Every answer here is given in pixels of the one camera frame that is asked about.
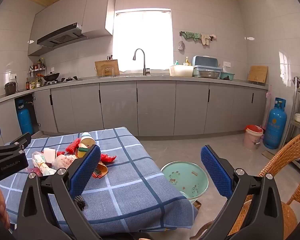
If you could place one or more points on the pink bucket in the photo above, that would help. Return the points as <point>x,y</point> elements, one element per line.
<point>251,141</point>

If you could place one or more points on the grey cloth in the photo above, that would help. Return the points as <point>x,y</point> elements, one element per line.
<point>298,81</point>

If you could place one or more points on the metal faucet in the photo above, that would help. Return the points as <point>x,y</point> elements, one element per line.
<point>144,65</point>

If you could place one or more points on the hanging dish scrubber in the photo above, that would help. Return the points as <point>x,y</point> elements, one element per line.
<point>181,46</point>

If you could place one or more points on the paper cup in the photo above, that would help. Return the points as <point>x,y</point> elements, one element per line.
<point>86,140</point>

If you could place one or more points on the red mesh netting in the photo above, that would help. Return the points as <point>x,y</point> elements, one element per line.
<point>72,146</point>

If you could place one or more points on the printed plastic packet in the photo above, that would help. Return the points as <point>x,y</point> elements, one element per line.
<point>41,165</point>

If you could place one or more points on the white bowl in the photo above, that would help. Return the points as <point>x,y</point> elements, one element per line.
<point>298,118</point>

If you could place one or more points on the blue gas cylinder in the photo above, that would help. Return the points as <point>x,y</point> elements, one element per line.
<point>275,127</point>
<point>25,122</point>

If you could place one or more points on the wooden cutting board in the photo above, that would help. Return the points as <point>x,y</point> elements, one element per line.
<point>106,66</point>
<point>257,73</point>

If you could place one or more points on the dark rice cooker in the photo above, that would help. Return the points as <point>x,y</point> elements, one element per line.
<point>10,88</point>

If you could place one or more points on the green plastic basket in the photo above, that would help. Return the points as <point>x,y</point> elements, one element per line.
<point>227,75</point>

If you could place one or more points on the grey base cabinets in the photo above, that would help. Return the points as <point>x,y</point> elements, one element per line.
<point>155,105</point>

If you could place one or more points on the wicker chair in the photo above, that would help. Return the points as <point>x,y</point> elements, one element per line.
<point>287,155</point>

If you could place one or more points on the wall socket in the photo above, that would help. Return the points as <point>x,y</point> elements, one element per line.
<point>227,64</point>

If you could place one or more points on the blue dish rack box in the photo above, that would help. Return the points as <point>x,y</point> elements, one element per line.
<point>205,61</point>

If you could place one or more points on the black wok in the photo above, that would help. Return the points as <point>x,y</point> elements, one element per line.
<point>51,77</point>

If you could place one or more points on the metal colander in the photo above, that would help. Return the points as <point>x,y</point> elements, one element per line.
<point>209,74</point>

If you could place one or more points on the person's left hand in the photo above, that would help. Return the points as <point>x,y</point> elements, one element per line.
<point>1,205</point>

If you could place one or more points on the gas stove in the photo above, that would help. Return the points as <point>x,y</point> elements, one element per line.
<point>70,79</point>

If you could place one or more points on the red snack wrapper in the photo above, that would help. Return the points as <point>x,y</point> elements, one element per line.
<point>32,170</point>

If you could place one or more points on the grey wall cabinets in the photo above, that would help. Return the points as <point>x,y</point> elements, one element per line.
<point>97,10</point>

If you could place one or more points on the orange foil snack bag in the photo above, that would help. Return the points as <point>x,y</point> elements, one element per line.
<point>102,171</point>

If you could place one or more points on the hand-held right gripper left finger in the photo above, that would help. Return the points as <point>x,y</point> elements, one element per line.
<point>85,172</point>

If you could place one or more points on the white foam block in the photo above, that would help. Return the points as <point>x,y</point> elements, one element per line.
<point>50,155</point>

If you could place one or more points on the yellow soap bottle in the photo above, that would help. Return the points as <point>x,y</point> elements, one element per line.
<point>187,62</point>

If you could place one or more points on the blue checked tablecloth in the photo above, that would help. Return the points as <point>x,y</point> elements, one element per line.
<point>130,180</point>

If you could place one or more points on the beige gloves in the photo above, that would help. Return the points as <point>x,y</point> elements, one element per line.
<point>205,39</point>

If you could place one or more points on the white plastic basin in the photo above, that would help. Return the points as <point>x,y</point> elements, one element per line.
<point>181,71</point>

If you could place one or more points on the metal shelf rack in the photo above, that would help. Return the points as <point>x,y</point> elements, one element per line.
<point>293,120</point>

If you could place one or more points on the row of condiment bottles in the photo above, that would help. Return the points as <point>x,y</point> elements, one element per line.
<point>37,66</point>

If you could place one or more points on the green enamel basin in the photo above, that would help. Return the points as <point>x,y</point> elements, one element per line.
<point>187,180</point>

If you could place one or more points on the green striped cloth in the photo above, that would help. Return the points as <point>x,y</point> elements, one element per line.
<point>191,35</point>

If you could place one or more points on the yellow green sponge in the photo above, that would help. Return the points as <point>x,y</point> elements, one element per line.
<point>82,152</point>

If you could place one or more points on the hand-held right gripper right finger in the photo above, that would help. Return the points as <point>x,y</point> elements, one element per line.
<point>216,173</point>

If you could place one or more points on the dark steel scrubber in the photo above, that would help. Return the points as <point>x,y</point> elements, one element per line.
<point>80,202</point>

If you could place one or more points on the window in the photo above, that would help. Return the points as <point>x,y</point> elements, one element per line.
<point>142,37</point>

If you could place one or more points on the red crumpled wrapper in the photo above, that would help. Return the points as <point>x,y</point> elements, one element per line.
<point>107,158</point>

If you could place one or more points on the range hood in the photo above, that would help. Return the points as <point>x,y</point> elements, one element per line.
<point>62,36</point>

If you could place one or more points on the clear plastic bag red print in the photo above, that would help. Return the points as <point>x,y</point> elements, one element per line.
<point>63,161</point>

